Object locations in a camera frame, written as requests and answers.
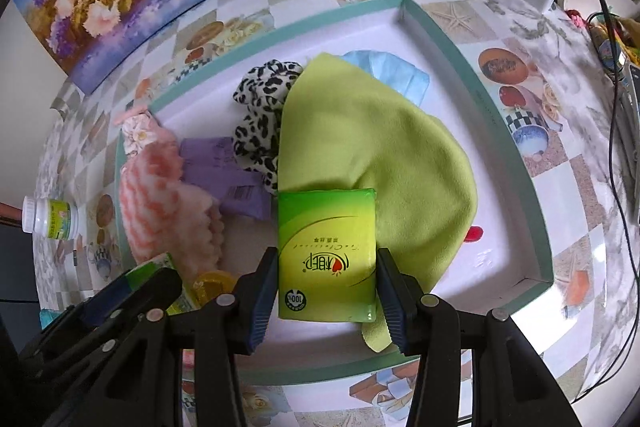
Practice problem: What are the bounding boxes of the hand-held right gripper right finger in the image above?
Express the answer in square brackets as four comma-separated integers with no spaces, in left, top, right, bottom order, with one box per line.
[376,247,583,427]

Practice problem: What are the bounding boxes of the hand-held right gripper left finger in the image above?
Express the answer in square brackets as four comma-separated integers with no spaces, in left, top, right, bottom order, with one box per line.
[42,247,279,427]

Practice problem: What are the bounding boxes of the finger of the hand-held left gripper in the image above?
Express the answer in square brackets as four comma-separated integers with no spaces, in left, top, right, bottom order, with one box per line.
[45,266,183,398]
[17,281,135,389]

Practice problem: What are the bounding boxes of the green white small box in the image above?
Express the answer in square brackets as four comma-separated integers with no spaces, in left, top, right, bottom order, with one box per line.
[125,253,201,315]

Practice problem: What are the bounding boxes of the green tissue pack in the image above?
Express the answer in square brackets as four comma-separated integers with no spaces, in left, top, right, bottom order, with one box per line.
[276,188,378,323]

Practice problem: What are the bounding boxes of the pink white fluffy cloth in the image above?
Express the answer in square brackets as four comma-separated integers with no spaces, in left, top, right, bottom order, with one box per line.
[119,146,226,280]

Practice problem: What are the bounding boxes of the white bottle with green label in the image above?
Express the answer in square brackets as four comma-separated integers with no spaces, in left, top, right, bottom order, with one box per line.
[21,196,80,240]

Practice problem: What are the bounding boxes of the white tray with teal rim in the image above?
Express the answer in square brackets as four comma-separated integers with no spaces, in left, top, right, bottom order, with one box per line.
[114,0,557,385]

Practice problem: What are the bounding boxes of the green fleece cloth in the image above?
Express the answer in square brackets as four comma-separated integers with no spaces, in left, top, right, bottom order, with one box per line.
[277,52,477,354]

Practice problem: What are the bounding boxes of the pink floral cloth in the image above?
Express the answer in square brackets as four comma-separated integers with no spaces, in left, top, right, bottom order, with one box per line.
[112,104,176,158]

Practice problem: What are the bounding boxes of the leopard print scrunchie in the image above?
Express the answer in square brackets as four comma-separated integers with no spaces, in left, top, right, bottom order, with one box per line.
[232,61,306,195]

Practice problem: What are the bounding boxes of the colourful small objects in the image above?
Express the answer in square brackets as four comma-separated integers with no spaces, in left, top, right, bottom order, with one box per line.
[565,7,640,78]

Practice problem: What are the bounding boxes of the yellow plastic cap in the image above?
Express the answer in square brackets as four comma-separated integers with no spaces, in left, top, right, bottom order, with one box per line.
[192,271,238,308]

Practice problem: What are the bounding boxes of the teal cloth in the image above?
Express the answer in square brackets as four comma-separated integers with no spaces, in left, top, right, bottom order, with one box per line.
[39,307,76,330]

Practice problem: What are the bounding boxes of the purple packet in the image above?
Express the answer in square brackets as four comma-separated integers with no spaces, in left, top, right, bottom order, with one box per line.
[179,137,273,222]

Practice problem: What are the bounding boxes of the checkered printed tablecloth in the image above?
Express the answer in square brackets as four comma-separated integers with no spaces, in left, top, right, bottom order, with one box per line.
[32,0,640,427]

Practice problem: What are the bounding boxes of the light blue packet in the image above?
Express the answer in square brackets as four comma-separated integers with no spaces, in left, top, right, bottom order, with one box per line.
[341,49,431,104]

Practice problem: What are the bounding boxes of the black cable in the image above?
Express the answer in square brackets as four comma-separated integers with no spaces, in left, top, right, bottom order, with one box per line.
[565,0,640,405]

